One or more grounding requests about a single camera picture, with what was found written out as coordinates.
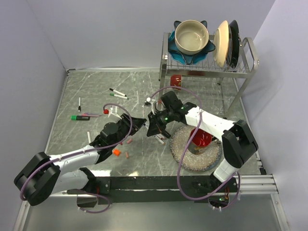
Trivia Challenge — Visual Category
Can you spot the salmon capped white marker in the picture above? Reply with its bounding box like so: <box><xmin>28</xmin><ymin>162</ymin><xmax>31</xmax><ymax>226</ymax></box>
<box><xmin>155</xmin><ymin>136</ymin><xmax>165</xmax><ymax>145</ymax></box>

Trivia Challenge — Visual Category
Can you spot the orange and black highlighter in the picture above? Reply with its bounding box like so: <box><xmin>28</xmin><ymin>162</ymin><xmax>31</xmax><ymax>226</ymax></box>
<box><xmin>162</xmin><ymin>131</ymin><xmax>171</xmax><ymax>139</ymax></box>

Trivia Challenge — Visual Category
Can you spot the black and red mug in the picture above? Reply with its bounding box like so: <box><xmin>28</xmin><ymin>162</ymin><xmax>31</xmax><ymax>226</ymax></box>
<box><xmin>188</xmin><ymin>129</ymin><xmax>212</xmax><ymax>155</ymax></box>

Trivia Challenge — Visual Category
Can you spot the small red cup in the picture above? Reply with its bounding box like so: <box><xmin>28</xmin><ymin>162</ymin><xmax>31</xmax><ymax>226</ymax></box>
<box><xmin>170</xmin><ymin>75</ymin><xmax>181</xmax><ymax>91</ymax></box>

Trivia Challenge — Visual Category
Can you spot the beige ceramic bowl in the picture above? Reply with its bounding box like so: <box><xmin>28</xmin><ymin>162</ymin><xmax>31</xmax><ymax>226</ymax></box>
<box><xmin>174</xmin><ymin>20</ymin><xmax>209</xmax><ymax>55</ymax></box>

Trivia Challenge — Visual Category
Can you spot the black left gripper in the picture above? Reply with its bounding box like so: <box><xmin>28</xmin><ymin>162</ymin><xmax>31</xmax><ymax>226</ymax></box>
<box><xmin>110</xmin><ymin>113</ymin><xmax>146</xmax><ymax>149</ymax></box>

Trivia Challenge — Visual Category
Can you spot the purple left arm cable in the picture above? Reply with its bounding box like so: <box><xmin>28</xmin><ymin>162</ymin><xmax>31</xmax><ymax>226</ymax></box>
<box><xmin>19</xmin><ymin>103</ymin><xmax>133</xmax><ymax>214</ymax></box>

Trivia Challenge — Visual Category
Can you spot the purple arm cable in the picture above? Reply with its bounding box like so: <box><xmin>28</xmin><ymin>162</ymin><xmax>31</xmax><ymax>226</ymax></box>
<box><xmin>19</xmin><ymin>103</ymin><xmax>133</xmax><ymax>214</ymax></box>
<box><xmin>149</xmin><ymin>85</ymin><xmax>241</xmax><ymax>209</ymax></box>

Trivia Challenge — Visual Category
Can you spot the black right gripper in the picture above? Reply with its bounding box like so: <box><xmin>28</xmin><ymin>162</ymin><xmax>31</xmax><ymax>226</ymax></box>
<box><xmin>147</xmin><ymin>108</ymin><xmax>175</xmax><ymax>137</ymax></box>

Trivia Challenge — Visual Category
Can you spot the speckled grey plate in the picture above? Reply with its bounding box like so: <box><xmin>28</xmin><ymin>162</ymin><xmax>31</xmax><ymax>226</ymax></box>
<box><xmin>169</xmin><ymin>125</ymin><xmax>222</xmax><ymax>172</ymax></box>

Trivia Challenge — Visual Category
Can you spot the blue star-shaped bowl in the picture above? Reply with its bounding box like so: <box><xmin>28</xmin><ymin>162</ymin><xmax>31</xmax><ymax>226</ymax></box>
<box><xmin>168</xmin><ymin>20</ymin><xmax>216</xmax><ymax>64</ymax></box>

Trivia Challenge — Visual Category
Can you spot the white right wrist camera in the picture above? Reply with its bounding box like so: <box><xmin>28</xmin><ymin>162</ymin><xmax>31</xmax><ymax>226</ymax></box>
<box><xmin>144</xmin><ymin>97</ymin><xmax>156</xmax><ymax>114</ymax></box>

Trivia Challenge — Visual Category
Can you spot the black plate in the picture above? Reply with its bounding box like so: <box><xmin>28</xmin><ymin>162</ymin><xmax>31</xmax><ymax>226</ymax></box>
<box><xmin>226</xmin><ymin>20</ymin><xmax>240</xmax><ymax>68</ymax></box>

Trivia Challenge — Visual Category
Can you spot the cream plate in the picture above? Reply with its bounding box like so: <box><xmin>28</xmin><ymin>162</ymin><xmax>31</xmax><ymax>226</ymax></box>
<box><xmin>213</xmin><ymin>20</ymin><xmax>230</xmax><ymax>68</ymax></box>

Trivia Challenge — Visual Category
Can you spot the purple pen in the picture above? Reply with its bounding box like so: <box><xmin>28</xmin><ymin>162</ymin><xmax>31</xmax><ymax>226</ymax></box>
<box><xmin>82</xmin><ymin>113</ymin><xmax>101</xmax><ymax>117</ymax></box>

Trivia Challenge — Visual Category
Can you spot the green and black highlighter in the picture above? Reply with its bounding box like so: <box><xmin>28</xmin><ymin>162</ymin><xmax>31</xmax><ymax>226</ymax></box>
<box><xmin>71</xmin><ymin>115</ymin><xmax>90</xmax><ymax>121</ymax></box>

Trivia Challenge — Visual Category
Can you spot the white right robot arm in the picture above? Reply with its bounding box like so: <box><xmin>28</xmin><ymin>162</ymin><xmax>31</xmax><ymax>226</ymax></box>
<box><xmin>145</xmin><ymin>91</ymin><xmax>258</xmax><ymax>192</ymax></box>

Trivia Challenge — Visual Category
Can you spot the black capped white marker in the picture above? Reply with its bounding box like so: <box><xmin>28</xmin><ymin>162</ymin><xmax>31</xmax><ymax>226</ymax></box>
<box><xmin>109</xmin><ymin>88</ymin><xmax>127</xmax><ymax>97</ymax></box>

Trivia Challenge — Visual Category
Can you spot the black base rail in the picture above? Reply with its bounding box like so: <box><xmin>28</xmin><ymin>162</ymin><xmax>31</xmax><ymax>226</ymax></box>
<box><xmin>67</xmin><ymin>175</ymin><xmax>239</xmax><ymax>205</ymax></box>

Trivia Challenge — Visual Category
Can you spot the green capped white marker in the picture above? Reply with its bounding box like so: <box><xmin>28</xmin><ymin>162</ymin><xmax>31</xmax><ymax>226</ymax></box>
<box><xmin>109</xmin><ymin>93</ymin><xmax>129</xmax><ymax>100</ymax></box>

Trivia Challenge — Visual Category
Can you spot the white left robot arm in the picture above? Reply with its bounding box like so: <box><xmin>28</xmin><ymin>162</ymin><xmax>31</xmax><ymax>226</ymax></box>
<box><xmin>14</xmin><ymin>114</ymin><xmax>147</xmax><ymax>206</ymax></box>

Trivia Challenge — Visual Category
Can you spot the orange highlighter cap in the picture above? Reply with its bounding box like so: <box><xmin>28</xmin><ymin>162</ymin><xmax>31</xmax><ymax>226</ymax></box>
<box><xmin>113</xmin><ymin>149</ymin><xmax>121</xmax><ymax>156</ymax></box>

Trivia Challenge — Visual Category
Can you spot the small black capped marker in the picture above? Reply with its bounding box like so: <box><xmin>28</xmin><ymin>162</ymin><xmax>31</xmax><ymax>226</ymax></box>
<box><xmin>78</xmin><ymin>97</ymin><xmax>81</xmax><ymax>112</ymax></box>

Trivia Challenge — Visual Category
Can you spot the steel dish rack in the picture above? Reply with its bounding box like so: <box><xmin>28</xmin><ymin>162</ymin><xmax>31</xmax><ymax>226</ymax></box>
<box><xmin>158</xmin><ymin>33</ymin><xmax>259</xmax><ymax>118</ymax></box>

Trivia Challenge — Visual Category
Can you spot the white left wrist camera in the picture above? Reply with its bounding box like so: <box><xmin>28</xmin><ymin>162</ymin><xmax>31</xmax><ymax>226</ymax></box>
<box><xmin>103</xmin><ymin>105</ymin><xmax>121</xmax><ymax>120</ymax></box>

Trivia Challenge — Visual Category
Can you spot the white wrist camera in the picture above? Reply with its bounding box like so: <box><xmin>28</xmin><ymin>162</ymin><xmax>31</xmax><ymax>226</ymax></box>
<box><xmin>103</xmin><ymin>105</ymin><xmax>121</xmax><ymax>120</ymax></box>
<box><xmin>144</xmin><ymin>97</ymin><xmax>156</xmax><ymax>114</ymax></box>

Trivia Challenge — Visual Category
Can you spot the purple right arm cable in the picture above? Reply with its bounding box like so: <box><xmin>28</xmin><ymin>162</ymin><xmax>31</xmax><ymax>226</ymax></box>
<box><xmin>149</xmin><ymin>85</ymin><xmax>241</xmax><ymax>209</ymax></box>

